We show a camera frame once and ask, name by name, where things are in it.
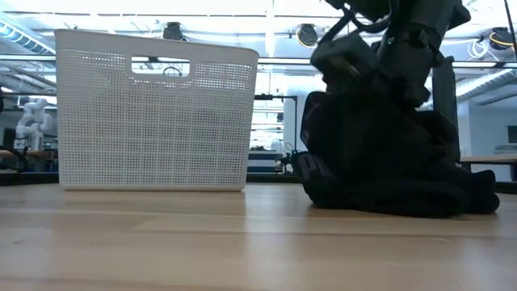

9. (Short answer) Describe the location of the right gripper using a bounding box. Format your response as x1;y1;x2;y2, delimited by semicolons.
377;22;443;110

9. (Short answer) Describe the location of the black garment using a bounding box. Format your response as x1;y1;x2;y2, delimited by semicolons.
296;91;501;219

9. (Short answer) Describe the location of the white perforated plastic basket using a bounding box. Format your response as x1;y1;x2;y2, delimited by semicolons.
54;28;260;192

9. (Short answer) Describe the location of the black and yellow round device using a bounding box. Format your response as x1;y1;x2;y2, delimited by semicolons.
487;26;516;52

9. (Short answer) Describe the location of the round dark ceiling fixture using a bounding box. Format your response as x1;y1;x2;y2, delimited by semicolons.
296;23;320;49
162;21;187;41

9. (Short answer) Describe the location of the wooden background table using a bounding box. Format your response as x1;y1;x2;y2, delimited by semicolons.
460;154;517;183

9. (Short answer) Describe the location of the blue white background box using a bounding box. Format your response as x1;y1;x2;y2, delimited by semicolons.
246;150;284;175

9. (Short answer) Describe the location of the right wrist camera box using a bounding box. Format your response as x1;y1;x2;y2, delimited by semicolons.
309;32;380;84

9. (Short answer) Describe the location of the black background frame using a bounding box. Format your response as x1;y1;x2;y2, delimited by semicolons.
254;93;300;154

